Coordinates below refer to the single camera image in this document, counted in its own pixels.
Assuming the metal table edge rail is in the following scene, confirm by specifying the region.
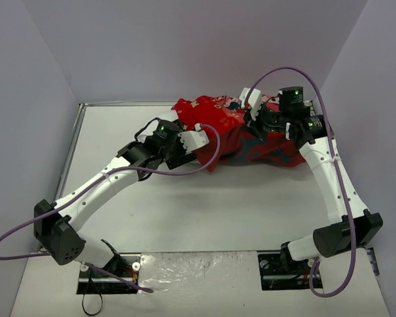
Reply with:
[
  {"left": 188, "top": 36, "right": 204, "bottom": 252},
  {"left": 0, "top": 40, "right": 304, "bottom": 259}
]
[{"left": 54, "top": 103, "right": 88, "bottom": 200}]

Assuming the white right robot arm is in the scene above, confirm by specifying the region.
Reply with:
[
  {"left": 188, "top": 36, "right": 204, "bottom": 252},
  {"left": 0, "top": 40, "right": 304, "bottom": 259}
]
[{"left": 239, "top": 87, "right": 383, "bottom": 273}]

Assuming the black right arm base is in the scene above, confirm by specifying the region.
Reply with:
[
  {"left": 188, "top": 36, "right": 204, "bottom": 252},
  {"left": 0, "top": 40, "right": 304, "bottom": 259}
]
[{"left": 257, "top": 251, "right": 311, "bottom": 291}]

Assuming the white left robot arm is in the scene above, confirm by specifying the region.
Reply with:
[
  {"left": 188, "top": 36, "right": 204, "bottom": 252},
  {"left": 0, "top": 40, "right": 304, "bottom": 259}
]
[{"left": 34, "top": 118, "right": 209, "bottom": 276}]

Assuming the red printed pillowcase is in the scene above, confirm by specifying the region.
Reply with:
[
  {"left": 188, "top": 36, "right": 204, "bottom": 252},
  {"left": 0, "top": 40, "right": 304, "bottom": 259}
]
[{"left": 172, "top": 95, "right": 305, "bottom": 172}]

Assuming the white pillow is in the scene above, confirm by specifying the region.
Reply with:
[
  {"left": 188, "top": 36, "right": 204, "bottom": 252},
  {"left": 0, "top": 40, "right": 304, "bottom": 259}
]
[{"left": 140, "top": 110, "right": 181, "bottom": 136}]

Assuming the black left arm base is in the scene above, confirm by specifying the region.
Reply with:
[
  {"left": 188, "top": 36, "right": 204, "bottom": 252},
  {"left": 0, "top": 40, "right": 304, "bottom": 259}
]
[{"left": 76, "top": 256, "right": 142, "bottom": 295}]

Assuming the black thin cable loop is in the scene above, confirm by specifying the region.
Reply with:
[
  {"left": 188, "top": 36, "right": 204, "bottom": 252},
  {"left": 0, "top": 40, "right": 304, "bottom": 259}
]
[{"left": 81, "top": 277, "right": 103, "bottom": 315}]

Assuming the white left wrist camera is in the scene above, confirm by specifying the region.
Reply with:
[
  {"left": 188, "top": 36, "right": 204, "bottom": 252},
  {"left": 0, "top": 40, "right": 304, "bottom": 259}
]
[{"left": 178, "top": 130, "right": 209, "bottom": 153}]

